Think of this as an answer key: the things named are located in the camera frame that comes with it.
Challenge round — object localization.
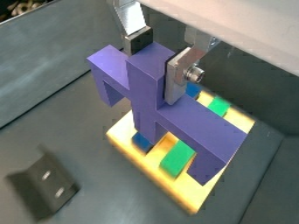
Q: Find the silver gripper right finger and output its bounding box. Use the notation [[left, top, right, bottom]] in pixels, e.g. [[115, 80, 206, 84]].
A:
[[164, 26, 220, 105]]

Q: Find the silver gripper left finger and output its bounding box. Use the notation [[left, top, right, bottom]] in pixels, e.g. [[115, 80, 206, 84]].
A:
[[111, 0, 154, 56]]

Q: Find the purple cross-shaped block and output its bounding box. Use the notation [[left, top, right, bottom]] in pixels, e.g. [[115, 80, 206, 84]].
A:
[[88, 43, 247, 184]]

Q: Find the green rectangular bar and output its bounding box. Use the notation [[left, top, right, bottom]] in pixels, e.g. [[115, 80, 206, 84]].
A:
[[159, 97, 230, 179]]

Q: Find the black angle bracket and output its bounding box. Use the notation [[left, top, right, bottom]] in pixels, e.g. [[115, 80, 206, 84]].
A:
[[5, 144, 80, 221]]

